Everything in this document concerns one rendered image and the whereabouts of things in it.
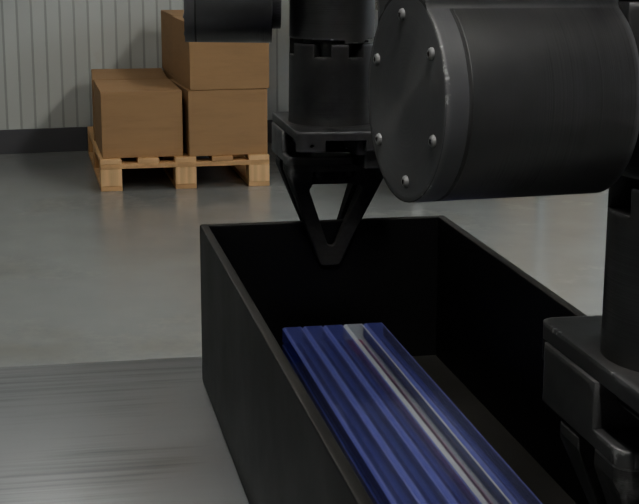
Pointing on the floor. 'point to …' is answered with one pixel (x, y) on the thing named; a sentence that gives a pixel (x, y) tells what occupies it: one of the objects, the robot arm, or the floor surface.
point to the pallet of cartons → (183, 111)
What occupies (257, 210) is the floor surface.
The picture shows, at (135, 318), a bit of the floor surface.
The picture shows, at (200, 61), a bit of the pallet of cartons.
